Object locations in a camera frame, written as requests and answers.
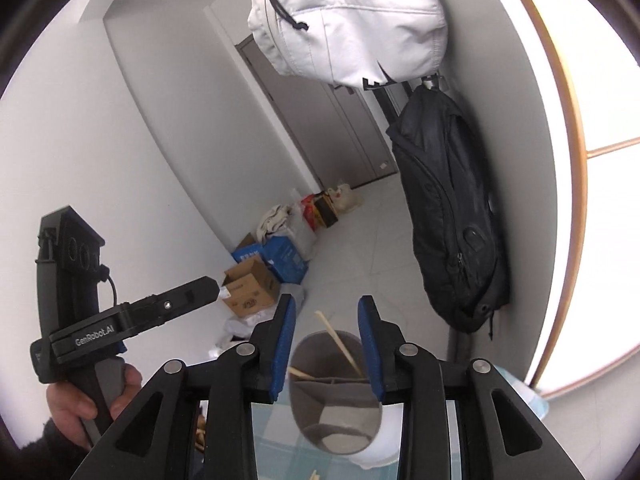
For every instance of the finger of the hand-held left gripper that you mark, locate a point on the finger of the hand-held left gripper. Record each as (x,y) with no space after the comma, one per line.
(175,302)

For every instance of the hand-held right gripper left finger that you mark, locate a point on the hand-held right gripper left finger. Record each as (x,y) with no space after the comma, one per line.
(281,350)

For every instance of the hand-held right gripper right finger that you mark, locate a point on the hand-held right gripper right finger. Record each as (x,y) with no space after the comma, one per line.
(371,350)

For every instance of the grey white utensil holder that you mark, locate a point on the grey white utensil holder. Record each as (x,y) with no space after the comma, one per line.
(340,410)

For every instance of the person's left forearm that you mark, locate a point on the person's left forearm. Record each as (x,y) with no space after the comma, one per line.
(52,442)

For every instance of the person's left hand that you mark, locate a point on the person's left hand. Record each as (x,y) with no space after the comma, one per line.
(65,405)

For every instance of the grey parcel bag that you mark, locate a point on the grey parcel bag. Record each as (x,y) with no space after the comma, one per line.
(240,327)

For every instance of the brown cardboard box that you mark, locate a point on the brown cardboard box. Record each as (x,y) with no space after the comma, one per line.
(250,290)

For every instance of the teal checked tablecloth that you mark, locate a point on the teal checked tablecloth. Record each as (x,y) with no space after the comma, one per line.
(270,435)

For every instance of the blue cardboard box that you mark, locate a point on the blue cardboard box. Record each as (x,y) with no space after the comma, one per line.
(285,260)

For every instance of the white cloth bag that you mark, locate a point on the white cloth bag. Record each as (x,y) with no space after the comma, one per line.
(304,232)

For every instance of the cream cloth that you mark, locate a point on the cream cloth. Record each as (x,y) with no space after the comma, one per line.
(272,222)

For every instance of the beige plastic bag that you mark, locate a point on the beige plastic bag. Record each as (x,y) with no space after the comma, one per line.
(345,196)

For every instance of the black backpack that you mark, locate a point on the black backpack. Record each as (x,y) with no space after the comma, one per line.
(450,210)

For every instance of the grey door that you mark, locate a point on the grey door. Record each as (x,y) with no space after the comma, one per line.
(320,125)

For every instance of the white hanging bag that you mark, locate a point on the white hanging bag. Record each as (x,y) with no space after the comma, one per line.
(350,20)

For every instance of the wood-framed window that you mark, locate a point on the wood-framed window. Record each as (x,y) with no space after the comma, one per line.
(610,60)

